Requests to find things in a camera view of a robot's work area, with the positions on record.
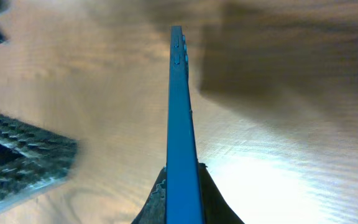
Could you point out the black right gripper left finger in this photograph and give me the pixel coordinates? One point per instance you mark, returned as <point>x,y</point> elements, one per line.
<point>153,211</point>

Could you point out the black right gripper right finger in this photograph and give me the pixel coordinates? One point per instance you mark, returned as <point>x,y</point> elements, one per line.
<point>216,210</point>

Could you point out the blue smartphone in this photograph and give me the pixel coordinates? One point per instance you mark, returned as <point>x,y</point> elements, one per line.
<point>183,201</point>

